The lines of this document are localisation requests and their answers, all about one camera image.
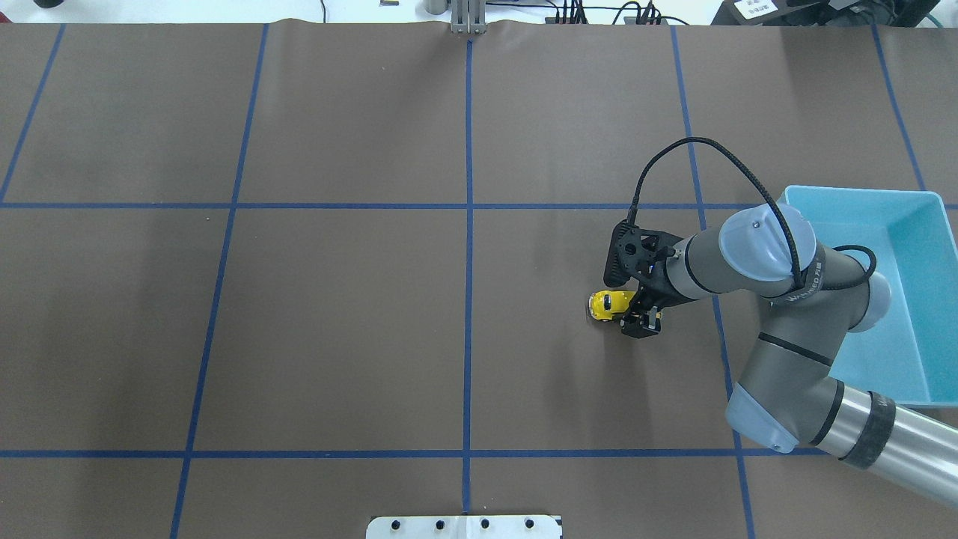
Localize light blue plastic bin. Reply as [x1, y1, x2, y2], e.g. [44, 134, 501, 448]
[781, 185, 957, 409]

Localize yellow beetle toy car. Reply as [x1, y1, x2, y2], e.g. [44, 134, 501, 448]
[586, 290, 635, 322]

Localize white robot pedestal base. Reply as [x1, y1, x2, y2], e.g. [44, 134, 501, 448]
[365, 514, 564, 538]

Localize aluminium frame post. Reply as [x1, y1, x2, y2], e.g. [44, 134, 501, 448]
[448, 0, 488, 35]

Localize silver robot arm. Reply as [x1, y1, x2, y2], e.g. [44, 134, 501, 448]
[592, 204, 956, 508]

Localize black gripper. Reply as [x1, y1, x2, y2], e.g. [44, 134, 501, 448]
[605, 219, 683, 340]

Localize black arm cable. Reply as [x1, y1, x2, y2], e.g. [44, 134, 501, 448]
[627, 137, 878, 294]

